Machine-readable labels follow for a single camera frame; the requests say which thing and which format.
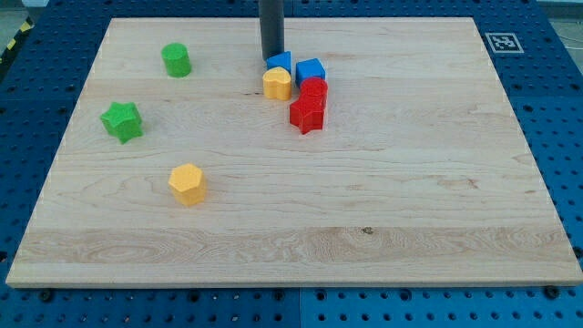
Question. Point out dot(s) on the green star block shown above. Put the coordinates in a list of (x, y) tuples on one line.
[(122, 121)]

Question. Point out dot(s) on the white fiducial marker tag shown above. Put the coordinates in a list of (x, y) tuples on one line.
[(504, 43)]

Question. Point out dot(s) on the yellow hexagon block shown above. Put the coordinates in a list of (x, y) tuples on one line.
[(188, 184)]

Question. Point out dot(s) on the yellow heart block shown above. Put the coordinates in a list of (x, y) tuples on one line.
[(277, 84)]

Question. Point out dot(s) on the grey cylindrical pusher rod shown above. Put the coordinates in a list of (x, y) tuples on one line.
[(271, 15)]

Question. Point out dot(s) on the green cylinder block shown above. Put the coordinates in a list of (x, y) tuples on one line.
[(176, 60)]

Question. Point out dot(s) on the blue triangle block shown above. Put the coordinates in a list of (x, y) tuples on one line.
[(283, 60)]

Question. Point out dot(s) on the red cylinder block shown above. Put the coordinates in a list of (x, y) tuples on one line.
[(315, 90)]

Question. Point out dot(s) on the red star block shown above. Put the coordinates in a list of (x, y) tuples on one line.
[(307, 113)]

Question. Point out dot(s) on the blue cube block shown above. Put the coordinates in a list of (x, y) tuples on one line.
[(309, 68)]

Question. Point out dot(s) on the wooden board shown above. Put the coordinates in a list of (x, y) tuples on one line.
[(420, 177)]

